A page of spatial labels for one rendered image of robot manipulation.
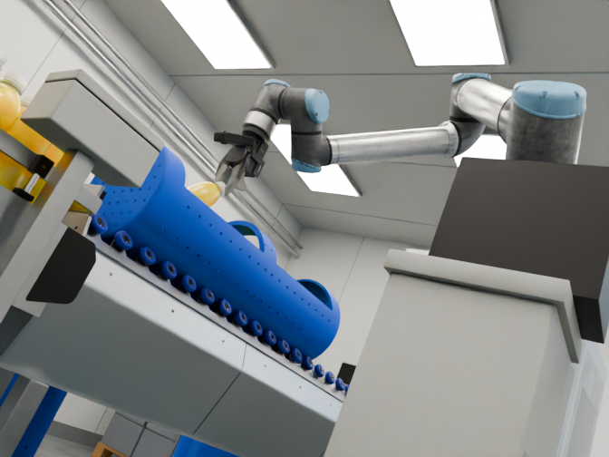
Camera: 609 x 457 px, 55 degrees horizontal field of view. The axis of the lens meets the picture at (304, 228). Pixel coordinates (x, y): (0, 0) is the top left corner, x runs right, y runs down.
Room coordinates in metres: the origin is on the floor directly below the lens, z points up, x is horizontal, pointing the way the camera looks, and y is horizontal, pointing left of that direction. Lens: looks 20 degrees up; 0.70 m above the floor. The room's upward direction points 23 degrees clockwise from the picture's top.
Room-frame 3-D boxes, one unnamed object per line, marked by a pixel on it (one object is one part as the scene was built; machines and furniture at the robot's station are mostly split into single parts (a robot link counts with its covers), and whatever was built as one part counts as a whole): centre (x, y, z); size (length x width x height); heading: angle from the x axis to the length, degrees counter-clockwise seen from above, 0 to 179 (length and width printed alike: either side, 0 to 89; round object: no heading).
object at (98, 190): (1.30, 0.48, 0.99); 0.10 x 0.02 x 0.12; 49
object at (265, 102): (1.50, 0.23, 1.55); 0.10 x 0.09 x 0.12; 57
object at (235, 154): (1.51, 0.23, 1.38); 0.09 x 0.08 x 0.12; 139
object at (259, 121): (1.50, 0.24, 1.46); 0.10 x 0.09 x 0.05; 49
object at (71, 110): (0.95, 0.40, 1.05); 0.20 x 0.10 x 0.10; 139
